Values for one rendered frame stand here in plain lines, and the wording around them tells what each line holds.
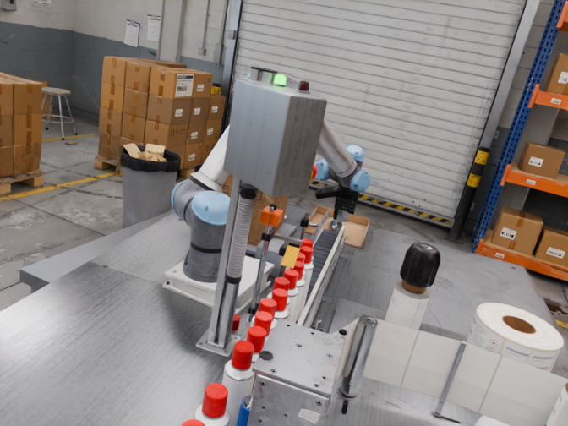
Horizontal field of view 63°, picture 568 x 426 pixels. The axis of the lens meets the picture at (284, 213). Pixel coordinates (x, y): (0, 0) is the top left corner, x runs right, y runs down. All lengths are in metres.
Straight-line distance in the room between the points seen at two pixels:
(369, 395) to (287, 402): 0.46
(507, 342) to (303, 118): 0.71
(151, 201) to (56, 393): 2.66
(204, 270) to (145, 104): 3.62
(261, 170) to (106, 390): 0.55
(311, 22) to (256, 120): 4.79
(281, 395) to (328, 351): 0.10
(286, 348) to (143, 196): 2.98
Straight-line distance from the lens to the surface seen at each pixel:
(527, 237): 4.86
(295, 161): 0.88
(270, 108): 0.87
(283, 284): 1.00
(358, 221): 2.26
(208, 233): 1.31
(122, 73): 4.99
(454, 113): 5.30
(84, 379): 1.11
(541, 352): 1.25
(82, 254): 1.60
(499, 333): 1.23
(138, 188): 3.59
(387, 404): 1.11
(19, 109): 4.40
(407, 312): 1.17
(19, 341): 1.23
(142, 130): 4.91
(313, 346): 0.73
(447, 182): 5.39
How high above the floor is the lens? 1.55
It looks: 19 degrees down
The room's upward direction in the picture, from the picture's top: 11 degrees clockwise
